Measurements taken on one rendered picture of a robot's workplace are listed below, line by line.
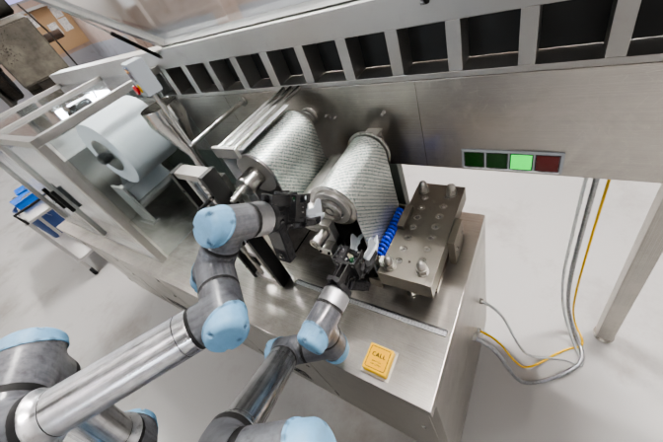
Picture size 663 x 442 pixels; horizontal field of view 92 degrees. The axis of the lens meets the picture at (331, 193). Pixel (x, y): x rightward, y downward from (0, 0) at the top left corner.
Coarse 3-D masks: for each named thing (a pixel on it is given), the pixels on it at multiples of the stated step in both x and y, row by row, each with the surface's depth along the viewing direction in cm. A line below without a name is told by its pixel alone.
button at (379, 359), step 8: (376, 344) 90; (368, 352) 89; (376, 352) 88; (384, 352) 88; (392, 352) 87; (368, 360) 88; (376, 360) 87; (384, 360) 86; (392, 360) 87; (368, 368) 86; (376, 368) 86; (384, 368) 85; (384, 376) 84
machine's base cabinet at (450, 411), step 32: (480, 256) 117; (160, 288) 197; (480, 288) 129; (480, 320) 142; (320, 384) 156; (352, 384) 114; (448, 384) 92; (384, 416) 132; (416, 416) 101; (448, 416) 99
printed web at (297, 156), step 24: (288, 120) 102; (264, 144) 95; (288, 144) 98; (312, 144) 106; (360, 144) 96; (288, 168) 98; (312, 168) 108; (336, 168) 91; (360, 168) 90; (384, 168) 99; (264, 192) 111; (360, 192) 88
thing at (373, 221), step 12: (384, 180) 100; (384, 192) 101; (372, 204) 95; (384, 204) 102; (396, 204) 111; (360, 216) 90; (372, 216) 96; (384, 216) 104; (360, 228) 91; (372, 228) 97; (384, 228) 105
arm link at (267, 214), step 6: (258, 204) 66; (264, 204) 67; (264, 210) 66; (270, 210) 67; (264, 216) 65; (270, 216) 66; (264, 222) 65; (270, 222) 66; (264, 228) 66; (270, 228) 67; (258, 234) 65; (264, 234) 67
